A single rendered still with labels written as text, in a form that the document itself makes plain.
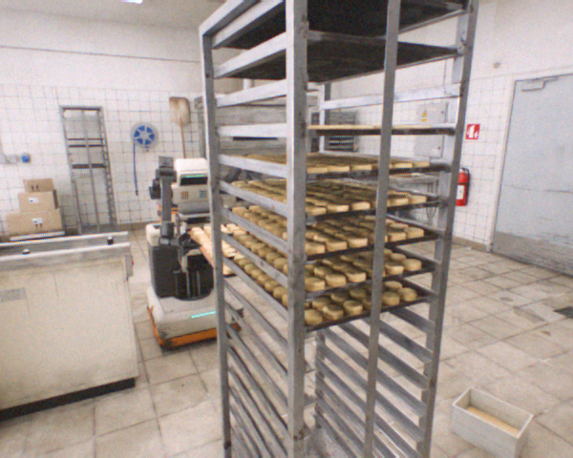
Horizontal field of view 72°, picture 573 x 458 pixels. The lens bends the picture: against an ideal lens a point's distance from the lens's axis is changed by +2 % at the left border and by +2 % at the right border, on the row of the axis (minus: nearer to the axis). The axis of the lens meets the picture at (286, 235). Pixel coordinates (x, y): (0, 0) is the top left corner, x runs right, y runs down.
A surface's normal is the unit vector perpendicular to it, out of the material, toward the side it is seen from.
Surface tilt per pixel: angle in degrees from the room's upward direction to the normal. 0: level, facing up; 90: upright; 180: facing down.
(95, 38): 90
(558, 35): 90
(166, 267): 91
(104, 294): 90
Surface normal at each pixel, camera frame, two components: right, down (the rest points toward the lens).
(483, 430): -0.73, 0.18
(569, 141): -0.90, 0.12
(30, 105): 0.44, 0.23
